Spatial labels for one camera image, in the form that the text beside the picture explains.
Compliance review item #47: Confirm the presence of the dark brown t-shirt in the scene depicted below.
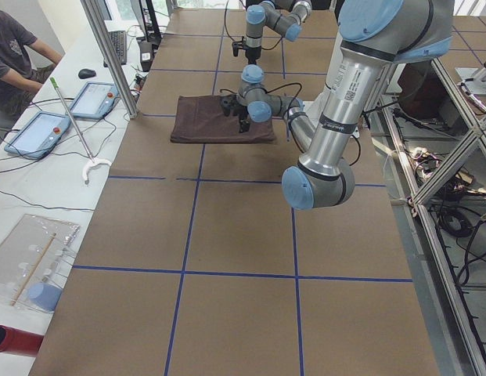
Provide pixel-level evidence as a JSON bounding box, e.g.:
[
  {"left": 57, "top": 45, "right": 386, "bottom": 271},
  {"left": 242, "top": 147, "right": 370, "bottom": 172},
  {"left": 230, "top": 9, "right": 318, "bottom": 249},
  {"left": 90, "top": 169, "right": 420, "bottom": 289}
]
[{"left": 170, "top": 96, "right": 276, "bottom": 144}]

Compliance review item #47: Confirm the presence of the clear plastic bag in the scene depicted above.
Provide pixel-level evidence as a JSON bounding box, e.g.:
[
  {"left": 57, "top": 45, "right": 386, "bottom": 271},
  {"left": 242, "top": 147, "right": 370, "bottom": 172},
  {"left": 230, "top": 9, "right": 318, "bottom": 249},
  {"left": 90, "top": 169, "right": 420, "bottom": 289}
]
[{"left": 0, "top": 214, "right": 80, "bottom": 312}]

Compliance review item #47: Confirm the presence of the seated person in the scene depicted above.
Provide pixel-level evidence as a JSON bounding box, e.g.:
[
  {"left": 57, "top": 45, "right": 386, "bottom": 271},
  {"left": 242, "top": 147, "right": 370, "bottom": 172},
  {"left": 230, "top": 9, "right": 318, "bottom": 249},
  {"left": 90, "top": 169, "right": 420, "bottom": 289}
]
[{"left": 0, "top": 9, "right": 67, "bottom": 118}]

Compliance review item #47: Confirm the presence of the teach pendant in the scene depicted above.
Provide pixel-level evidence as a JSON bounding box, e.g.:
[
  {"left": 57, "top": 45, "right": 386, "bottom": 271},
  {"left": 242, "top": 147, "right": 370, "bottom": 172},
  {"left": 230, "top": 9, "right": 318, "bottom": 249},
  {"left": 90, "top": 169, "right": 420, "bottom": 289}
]
[
  {"left": 4, "top": 111, "right": 70, "bottom": 160},
  {"left": 70, "top": 81, "right": 118, "bottom": 121}
]

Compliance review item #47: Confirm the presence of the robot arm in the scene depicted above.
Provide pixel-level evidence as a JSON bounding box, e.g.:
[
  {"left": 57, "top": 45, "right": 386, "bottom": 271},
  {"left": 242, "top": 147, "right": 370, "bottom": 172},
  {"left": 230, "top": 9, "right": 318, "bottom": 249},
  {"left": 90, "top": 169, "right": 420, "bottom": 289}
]
[
  {"left": 221, "top": 1, "right": 454, "bottom": 210},
  {"left": 232, "top": 1, "right": 312, "bottom": 64}
]

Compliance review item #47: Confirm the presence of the black keyboard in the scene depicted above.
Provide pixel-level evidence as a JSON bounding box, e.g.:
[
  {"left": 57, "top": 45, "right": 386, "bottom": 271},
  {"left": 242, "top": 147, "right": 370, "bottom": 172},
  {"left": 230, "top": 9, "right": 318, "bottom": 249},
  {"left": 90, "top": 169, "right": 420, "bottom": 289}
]
[{"left": 107, "top": 31, "right": 128, "bottom": 65}]

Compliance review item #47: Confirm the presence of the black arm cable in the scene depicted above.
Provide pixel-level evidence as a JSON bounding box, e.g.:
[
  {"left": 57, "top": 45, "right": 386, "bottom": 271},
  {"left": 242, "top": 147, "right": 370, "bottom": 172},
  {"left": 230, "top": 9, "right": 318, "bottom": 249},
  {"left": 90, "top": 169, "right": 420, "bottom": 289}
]
[{"left": 265, "top": 81, "right": 306, "bottom": 143}]

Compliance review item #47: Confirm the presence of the far teach pendant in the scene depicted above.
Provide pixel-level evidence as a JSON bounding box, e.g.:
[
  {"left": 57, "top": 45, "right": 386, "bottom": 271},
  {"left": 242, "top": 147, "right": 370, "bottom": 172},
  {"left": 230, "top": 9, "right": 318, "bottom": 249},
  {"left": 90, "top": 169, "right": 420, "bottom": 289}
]
[{"left": 70, "top": 81, "right": 118, "bottom": 121}]

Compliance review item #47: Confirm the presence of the aluminium frame post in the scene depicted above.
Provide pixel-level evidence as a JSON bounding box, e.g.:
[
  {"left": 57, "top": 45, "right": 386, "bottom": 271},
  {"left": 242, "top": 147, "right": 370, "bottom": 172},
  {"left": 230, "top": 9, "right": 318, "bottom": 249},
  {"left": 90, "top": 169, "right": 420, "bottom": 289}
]
[{"left": 81, "top": 0, "right": 138, "bottom": 119}]

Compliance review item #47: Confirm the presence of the white reacher grabber stick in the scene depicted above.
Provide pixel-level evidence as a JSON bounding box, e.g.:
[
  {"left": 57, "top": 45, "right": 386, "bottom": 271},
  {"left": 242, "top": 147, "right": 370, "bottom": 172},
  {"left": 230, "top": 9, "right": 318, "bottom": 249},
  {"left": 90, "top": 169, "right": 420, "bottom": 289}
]
[{"left": 49, "top": 77, "right": 111, "bottom": 185}]

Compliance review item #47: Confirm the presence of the black computer mouse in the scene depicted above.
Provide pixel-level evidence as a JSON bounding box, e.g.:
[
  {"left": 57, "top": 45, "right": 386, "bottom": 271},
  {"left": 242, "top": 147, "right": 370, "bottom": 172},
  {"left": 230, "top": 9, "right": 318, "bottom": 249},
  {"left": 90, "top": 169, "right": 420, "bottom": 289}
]
[{"left": 77, "top": 68, "right": 96, "bottom": 79}]

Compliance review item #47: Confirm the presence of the blue plastic cup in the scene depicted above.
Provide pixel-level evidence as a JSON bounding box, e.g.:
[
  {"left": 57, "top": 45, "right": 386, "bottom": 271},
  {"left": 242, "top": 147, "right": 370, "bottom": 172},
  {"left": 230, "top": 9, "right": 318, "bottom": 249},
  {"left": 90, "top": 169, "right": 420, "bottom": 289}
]
[{"left": 27, "top": 283, "right": 63, "bottom": 312}]

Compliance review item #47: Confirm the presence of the red cylinder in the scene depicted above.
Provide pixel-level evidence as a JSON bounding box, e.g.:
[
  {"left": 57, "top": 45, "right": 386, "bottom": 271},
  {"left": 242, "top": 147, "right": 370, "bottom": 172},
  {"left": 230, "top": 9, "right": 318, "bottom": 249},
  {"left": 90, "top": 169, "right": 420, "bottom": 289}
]
[{"left": 0, "top": 325, "right": 44, "bottom": 357}]

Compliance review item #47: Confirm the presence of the near teach pendant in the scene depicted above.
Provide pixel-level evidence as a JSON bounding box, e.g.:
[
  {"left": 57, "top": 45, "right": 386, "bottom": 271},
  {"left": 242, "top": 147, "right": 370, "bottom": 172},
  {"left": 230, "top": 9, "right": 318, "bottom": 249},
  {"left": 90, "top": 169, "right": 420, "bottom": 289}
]
[{"left": 4, "top": 111, "right": 70, "bottom": 160}]

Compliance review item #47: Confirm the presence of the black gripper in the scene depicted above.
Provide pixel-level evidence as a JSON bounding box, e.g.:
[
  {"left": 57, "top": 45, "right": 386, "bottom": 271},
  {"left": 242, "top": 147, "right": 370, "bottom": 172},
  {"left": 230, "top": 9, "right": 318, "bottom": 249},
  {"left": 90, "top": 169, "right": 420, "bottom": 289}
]
[
  {"left": 232, "top": 36, "right": 262, "bottom": 65},
  {"left": 220, "top": 94, "right": 250, "bottom": 133}
]

